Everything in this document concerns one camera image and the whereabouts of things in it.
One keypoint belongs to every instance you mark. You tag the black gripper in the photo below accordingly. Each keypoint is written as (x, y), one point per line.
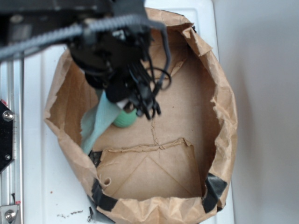
(113, 60)

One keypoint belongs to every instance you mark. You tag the light blue woven cloth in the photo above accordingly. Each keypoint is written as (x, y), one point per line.
(96, 120)

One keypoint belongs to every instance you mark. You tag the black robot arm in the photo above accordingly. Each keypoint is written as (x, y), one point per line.
(29, 26)

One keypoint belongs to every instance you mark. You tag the green dimpled foam ball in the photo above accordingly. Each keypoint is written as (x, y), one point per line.
(125, 119)

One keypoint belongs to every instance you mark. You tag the brown paper bag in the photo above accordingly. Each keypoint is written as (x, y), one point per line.
(174, 169)

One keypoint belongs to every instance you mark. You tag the aluminium frame rail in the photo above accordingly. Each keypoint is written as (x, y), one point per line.
(11, 179)

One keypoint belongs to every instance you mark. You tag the black metal corner bracket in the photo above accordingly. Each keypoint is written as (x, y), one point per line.
(6, 136)

